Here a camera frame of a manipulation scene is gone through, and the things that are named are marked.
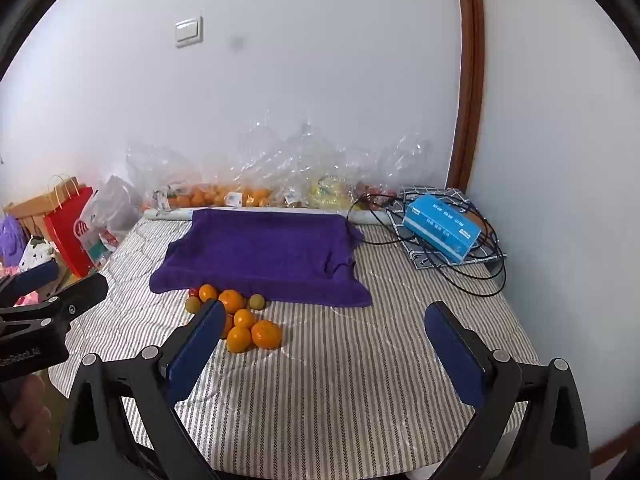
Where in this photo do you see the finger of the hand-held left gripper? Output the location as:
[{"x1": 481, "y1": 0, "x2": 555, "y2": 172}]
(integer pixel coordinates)
[
  {"x1": 0, "y1": 274, "x2": 109, "y2": 333},
  {"x1": 0, "y1": 260, "x2": 61, "y2": 308}
]

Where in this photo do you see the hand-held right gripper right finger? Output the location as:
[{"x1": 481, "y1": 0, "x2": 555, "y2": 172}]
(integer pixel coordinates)
[{"x1": 424, "y1": 301, "x2": 591, "y2": 480}]

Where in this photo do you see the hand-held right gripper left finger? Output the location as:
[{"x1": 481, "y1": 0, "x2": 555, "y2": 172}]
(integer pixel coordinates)
[{"x1": 57, "y1": 299, "x2": 227, "y2": 480}]

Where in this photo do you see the large mandarin with stem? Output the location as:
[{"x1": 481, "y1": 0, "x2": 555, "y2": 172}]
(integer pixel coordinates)
[{"x1": 250, "y1": 320, "x2": 283, "y2": 350}]

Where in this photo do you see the person's left hand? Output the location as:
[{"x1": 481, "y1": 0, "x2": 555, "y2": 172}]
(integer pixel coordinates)
[{"x1": 0, "y1": 375, "x2": 53, "y2": 441}]

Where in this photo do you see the white dotted cloth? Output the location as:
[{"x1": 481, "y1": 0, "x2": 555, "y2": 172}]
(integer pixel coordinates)
[{"x1": 19, "y1": 237, "x2": 56, "y2": 273}]

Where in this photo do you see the purple plush toy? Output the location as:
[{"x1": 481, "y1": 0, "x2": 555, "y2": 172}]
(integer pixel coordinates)
[{"x1": 0, "y1": 215, "x2": 26, "y2": 268}]

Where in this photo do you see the red paper bag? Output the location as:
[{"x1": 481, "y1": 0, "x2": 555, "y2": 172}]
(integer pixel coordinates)
[{"x1": 42, "y1": 186, "x2": 101, "y2": 278}]

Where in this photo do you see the brown paper bag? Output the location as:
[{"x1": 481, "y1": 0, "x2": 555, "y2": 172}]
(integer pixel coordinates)
[{"x1": 4, "y1": 175, "x2": 81, "y2": 233}]

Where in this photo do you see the white printed plastic bag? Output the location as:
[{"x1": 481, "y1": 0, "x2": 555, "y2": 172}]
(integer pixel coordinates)
[{"x1": 80, "y1": 175, "x2": 143, "y2": 266}]

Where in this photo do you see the dark checked cloth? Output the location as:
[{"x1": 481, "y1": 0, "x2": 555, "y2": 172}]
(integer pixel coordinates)
[{"x1": 387, "y1": 187, "x2": 496, "y2": 271}]

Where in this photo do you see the purple towel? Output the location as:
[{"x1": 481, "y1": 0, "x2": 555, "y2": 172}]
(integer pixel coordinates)
[{"x1": 149, "y1": 208, "x2": 373, "y2": 309}]

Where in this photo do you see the blue tissue box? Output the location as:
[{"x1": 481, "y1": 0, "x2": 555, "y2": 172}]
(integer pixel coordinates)
[{"x1": 403, "y1": 195, "x2": 483, "y2": 264}]

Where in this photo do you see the clear bag with leafy oranges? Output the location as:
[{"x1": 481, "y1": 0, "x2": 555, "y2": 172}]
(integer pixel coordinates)
[{"x1": 125, "y1": 141, "x2": 206, "y2": 211}]

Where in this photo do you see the clear bag of oranges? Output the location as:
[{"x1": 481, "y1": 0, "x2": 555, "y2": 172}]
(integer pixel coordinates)
[{"x1": 197, "y1": 110, "x2": 301, "y2": 209}]

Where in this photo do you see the clear bag of red fruit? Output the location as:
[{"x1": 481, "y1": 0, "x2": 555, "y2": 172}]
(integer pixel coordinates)
[{"x1": 350, "y1": 132, "x2": 441, "y2": 211}]

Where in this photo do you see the clear bag of yellow fruit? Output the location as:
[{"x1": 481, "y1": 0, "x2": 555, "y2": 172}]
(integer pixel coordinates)
[{"x1": 285, "y1": 122, "x2": 363, "y2": 211}]

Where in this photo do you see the black cable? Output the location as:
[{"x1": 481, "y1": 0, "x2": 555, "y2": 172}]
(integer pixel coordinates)
[{"x1": 345, "y1": 187, "x2": 507, "y2": 297}]

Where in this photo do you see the brown wooden door frame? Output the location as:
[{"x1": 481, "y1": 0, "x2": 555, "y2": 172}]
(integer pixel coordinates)
[{"x1": 446, "y1": 0, "x2": 487, "y2": 193}]

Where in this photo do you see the white light switch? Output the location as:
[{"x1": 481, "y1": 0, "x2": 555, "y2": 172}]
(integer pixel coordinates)
[{"x1": 175, "y1": 16, "x2": 204, "y2": 49}]

